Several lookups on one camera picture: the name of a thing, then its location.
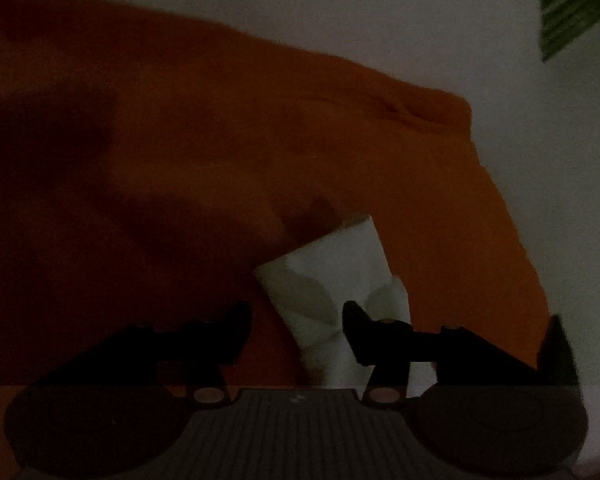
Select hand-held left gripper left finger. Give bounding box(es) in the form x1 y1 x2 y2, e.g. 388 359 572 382
45 301 254 406

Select white sweatshirt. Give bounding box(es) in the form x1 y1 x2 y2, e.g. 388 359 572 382
254 215 433 390

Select orange bed blanket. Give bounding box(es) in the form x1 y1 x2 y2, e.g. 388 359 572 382
0 0 553 480

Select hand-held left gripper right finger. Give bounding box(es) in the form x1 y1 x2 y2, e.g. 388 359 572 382
341 301 541 406

